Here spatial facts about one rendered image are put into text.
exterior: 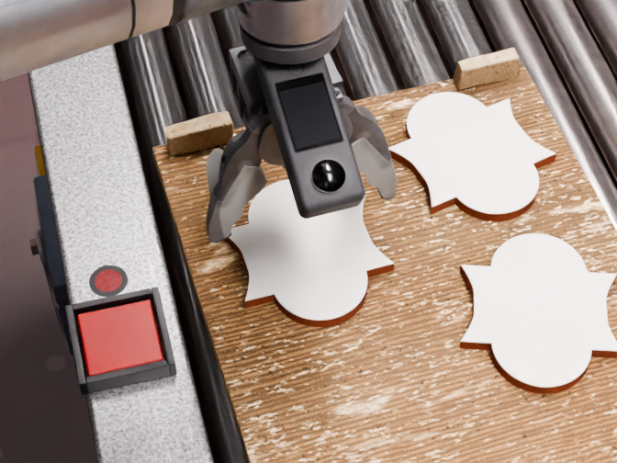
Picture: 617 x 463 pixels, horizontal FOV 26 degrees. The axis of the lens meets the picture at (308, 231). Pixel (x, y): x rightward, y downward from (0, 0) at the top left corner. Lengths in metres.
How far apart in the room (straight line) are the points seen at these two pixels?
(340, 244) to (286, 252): 0.04
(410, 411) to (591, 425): 0.14
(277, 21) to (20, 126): 1.62
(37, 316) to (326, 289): 1.21
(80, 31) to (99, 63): 0.62
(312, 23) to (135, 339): 0.31
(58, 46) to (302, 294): 0.45
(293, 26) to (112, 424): 0.34
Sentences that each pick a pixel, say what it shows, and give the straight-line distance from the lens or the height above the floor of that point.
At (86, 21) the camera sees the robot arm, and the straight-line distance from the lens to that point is 0.66.
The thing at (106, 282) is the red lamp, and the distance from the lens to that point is 1.12.
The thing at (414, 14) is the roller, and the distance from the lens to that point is 1.31.
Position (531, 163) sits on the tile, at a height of 0.95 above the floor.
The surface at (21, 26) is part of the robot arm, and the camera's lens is 0.65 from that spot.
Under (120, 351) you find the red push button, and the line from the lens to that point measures 1.06.
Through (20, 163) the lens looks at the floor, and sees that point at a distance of 2.43.
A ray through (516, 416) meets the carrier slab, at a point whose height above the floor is 0.94.
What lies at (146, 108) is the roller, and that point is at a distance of 1.24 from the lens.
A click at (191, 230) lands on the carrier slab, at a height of 0.94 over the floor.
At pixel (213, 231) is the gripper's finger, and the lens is 1.04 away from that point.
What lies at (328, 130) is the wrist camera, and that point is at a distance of 0.93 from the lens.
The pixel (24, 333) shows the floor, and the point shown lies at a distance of 2.22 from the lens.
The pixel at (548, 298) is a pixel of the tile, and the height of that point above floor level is 0.95.
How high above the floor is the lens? 1.82
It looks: 53 degrees down
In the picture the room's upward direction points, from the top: straight up
